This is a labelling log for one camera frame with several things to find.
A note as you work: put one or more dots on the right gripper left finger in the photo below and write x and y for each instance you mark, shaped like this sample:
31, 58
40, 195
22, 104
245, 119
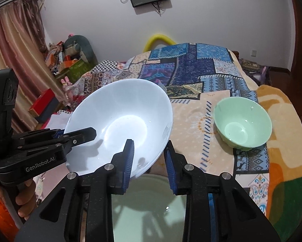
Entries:
122, 162

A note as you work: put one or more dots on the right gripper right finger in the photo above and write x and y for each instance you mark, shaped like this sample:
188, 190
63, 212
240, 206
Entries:
175, 163

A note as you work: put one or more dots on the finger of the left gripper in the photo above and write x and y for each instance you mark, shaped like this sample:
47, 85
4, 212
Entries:
38, 135
78, 137

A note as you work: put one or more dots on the white bowl with dark spots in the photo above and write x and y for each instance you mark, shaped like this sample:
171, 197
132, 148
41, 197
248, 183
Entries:
134, 109

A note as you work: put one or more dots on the mint green plate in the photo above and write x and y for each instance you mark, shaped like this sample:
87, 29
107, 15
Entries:
148, 211

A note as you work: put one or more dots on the mint green bowl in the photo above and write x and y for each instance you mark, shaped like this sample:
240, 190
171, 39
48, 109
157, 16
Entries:
242, 123

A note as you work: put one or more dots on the left hand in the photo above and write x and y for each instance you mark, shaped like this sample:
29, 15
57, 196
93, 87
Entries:
26, 199

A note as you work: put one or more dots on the red flat box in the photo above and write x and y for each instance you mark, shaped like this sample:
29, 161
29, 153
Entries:
41, 103

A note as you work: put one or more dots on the pink bunny toy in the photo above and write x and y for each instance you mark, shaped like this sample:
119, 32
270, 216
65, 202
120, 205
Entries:
67, 88

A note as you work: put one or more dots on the green cardboard box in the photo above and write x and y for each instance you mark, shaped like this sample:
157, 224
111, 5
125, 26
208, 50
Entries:
75, 71

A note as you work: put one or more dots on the patchwork patterned bedspread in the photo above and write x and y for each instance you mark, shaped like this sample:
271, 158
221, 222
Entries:
196, 77

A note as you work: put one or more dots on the pink striped curtain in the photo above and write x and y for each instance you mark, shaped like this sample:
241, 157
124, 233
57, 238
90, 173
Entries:
23, 48

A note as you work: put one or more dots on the orange beige fleece blanket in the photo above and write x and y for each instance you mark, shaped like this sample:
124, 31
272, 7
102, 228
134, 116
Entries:
284, 206

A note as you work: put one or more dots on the yellow curved tube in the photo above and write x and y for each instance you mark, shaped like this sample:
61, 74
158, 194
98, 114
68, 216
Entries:
157, 39

